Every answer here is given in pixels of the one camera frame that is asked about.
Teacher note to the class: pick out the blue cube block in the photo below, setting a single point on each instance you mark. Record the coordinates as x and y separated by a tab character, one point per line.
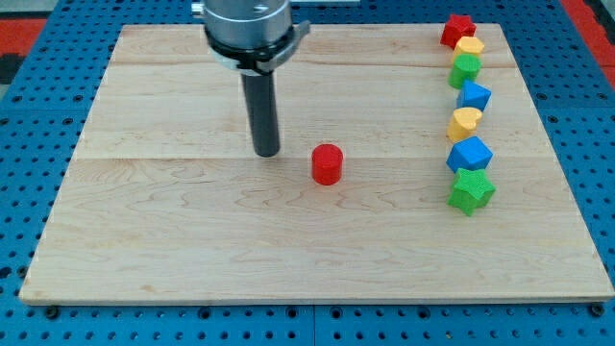
470	153

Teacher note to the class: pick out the green cylinder block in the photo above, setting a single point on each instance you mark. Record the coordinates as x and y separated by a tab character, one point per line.
465	67

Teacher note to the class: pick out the red cylinder block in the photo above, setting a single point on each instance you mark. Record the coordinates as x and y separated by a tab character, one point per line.
326	164

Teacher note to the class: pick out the blue triangle block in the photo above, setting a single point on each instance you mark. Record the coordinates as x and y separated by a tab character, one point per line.
473	95

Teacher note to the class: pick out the red star block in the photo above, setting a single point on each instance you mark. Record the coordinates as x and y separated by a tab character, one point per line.
456	27

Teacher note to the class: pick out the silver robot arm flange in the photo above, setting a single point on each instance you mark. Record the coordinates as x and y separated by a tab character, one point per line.
252	37

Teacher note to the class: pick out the yellow pentagon block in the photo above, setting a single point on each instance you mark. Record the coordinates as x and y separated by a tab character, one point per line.
468	46

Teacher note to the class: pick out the light wooden board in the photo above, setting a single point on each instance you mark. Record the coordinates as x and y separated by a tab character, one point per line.
165	203

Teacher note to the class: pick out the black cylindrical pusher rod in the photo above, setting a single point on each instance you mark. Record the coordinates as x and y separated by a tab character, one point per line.
260	99

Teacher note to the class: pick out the green star block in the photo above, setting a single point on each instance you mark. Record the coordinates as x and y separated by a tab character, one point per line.
470	190

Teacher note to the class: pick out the yellow heart block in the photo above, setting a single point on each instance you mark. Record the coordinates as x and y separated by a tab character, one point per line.
463	123

